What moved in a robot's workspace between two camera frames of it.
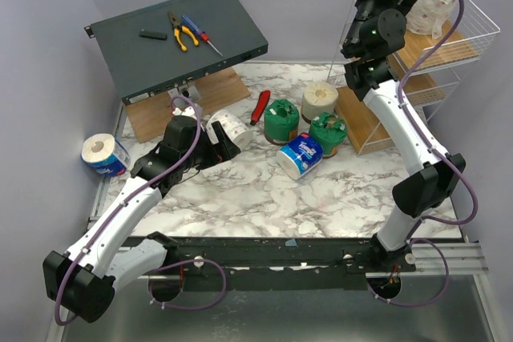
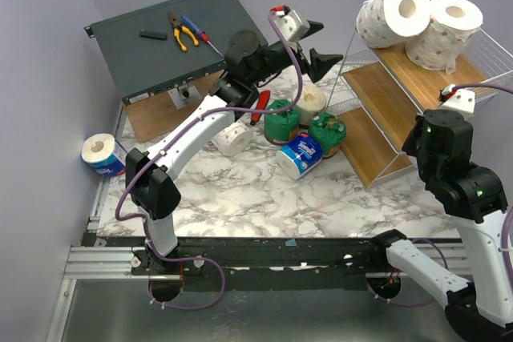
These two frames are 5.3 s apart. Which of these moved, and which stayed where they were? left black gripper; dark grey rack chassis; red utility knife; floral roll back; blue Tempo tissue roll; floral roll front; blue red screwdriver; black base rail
Moved: left black gripper; floral roll front
Stayed: dark grey rack chassis; black base rail; red utility knife; blue red screwdriver; blue Tempo tissue roll; floral roll back
